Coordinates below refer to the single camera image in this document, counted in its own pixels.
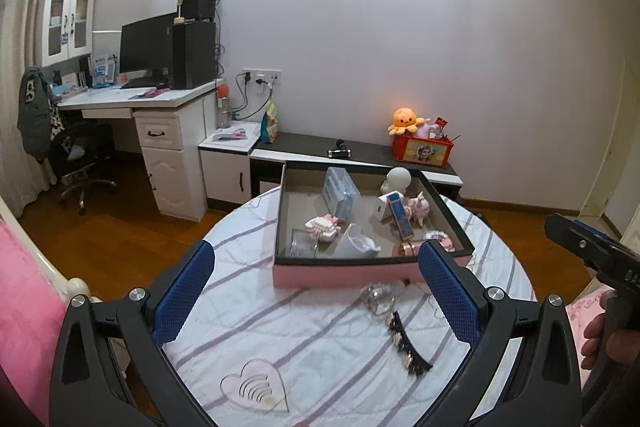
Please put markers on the white desk with drawers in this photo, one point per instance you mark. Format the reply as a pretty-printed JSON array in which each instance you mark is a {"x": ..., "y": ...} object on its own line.
[{"x": 170, "y": 127}]

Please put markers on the white wall cabinet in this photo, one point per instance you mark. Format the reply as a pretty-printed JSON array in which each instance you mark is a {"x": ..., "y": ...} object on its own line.
[{"x": 63, "y": 31}]

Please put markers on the rose gold cylinder jar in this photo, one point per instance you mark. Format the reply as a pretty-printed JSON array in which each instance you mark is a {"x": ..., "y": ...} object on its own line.
[{"x": 407, "y": 249}]

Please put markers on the round teal lidded container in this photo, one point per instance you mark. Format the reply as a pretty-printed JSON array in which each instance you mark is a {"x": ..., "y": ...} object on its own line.
[{"x": 304, "y": 244}]

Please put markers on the white ceramic holder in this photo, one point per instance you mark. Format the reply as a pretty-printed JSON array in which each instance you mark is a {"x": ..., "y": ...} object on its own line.
[{"x": 354, "y": 244}]

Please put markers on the beige curtain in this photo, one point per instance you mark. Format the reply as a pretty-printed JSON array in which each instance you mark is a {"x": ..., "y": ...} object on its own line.
[{"x": 22, "y": 178}]

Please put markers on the orange capped bottle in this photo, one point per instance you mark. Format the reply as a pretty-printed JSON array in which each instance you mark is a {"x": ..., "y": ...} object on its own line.
[{"x": 224, "y": 111}]

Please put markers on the pink cushion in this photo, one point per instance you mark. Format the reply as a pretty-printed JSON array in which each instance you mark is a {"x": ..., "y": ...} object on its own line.
[{"x": 31, "y": 317}]

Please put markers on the pink black storage box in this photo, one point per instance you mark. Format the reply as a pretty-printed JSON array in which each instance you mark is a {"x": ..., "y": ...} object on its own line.
[{"x": 346, "y": 226}]

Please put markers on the low black white cabinet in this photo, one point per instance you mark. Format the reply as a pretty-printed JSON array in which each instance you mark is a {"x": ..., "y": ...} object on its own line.
[{"x": 236, "y": 171}]

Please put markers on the snack bag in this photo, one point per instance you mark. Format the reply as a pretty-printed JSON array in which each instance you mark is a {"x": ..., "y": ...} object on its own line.
[{"x": 269, "y": 129}]

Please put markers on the black speaker box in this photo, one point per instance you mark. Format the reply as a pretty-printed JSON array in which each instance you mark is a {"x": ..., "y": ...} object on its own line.
[{"x": 198, "y": 9}]

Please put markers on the blue rectangular box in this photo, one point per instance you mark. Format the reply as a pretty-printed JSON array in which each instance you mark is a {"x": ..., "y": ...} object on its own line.
[{"x": 397, "y": 209}]

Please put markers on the white doll head figure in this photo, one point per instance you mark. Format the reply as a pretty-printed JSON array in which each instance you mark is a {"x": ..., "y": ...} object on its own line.
[{"x": 398, "y": 180}]

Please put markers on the dark jacket on chair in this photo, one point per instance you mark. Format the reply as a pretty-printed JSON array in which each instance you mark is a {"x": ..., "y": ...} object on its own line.
[{"x": 39, "y": 120}]

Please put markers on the black computer tower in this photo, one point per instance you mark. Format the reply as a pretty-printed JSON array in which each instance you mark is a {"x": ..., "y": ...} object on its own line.
[{"x": 193, "y": 53}]

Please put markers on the orange octopus plush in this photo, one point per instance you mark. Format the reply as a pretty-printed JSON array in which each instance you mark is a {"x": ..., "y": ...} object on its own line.
[{"x": 405, "y": 121}]

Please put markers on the clear bag of masks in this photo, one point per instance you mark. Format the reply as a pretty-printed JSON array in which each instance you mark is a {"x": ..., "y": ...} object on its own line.
[{"x": 340, "y": 193}]

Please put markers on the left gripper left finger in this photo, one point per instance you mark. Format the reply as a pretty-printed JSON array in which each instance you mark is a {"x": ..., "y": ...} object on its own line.
[{"x": 87, "y": 387}]

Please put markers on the person's right hand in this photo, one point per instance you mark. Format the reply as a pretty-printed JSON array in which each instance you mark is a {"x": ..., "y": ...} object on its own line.
[{"x": 622, "y": 346}]

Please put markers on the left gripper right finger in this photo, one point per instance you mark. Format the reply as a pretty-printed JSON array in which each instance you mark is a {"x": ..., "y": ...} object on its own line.
[{"x": 543, "y": 386}]

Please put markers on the pink pig figurine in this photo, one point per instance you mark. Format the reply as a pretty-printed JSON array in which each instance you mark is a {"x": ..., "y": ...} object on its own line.
[{"x": 417, "y": 209}]

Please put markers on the small black dumbbell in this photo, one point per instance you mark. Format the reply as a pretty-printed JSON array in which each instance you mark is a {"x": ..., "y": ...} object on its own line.
[{"x": 340, "y": 151}]

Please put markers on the pink white block figure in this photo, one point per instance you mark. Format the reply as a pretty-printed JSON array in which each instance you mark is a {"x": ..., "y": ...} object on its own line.
[{"x": 323, "y": 228}]

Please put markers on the white wall power strip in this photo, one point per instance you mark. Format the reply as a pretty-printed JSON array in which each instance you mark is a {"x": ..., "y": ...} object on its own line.
[{"x": 263, "y": 76}]

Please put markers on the black flower hair clip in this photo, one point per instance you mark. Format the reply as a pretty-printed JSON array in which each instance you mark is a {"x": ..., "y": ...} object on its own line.
[{"x": 411, "y": 359}]

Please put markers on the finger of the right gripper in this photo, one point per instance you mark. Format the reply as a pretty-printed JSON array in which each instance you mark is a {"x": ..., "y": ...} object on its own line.
[
  {"x": 590, "y": 237},
  {"x": 562, "y": 232}
]

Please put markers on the clear glass perfume bottle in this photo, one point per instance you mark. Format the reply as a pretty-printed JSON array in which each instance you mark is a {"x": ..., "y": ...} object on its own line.
[{"x": 381, "y": 298}]

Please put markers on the black computer monitor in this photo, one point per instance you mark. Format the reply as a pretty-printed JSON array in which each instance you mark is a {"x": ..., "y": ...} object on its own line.
[{"x": 146, "y": 46}]

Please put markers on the black office chair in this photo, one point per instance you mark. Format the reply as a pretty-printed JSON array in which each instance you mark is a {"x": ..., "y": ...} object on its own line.
[{"x": 81, "y": 159}]

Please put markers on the white power adapter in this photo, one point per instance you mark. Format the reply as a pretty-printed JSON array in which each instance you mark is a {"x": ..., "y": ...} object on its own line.
[{"x": 382, "y": 208}]

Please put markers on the red toy storage box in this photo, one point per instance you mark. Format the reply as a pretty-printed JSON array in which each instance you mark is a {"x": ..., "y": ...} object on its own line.
[{"x": 424, "y": 152}]

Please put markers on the pink patterned compact case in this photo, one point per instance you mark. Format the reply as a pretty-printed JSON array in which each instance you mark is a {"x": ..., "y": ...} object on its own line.
[{"x": 442, "y": 238}]

